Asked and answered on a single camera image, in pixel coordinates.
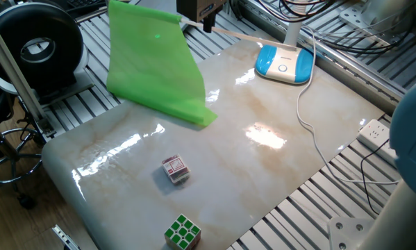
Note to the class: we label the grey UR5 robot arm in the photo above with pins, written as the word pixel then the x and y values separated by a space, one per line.
pixel 409 156

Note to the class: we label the rubik's cube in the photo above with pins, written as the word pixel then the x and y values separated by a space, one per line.
pixel 182 232

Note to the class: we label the clear box of paper clips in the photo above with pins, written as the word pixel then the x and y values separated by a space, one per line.
pixel 174 168

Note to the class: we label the glossy marble pattern board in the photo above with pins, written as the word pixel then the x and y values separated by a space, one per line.
pixel 228 166

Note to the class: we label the blue and white lamp base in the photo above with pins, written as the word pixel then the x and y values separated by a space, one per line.
pixel 280 66

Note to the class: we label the grey mounting plate with post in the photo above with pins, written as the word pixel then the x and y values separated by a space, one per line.
pixel 391 10

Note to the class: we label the black keyboard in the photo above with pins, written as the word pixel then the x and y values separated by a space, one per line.
pixel 84 2

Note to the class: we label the short aluminium profile piece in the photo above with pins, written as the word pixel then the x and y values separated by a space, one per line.
pixel 65 237

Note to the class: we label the green flag with white stick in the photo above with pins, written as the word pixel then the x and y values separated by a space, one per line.
pixel 152 62

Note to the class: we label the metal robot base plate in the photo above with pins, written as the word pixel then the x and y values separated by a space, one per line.
pixel 346 232

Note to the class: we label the grey Schunk gripper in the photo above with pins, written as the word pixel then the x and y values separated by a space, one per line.
pixel 197 8

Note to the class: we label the black round fan device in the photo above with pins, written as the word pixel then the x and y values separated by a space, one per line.
pixel 58 27

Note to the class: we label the aluminium frame bar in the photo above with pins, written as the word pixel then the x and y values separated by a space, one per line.
pixel 16 76

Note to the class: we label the long aluminium table rail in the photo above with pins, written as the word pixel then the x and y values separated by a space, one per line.
pixel 350 74

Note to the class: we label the white power strip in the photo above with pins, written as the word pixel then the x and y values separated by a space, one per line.
pixel 376 139

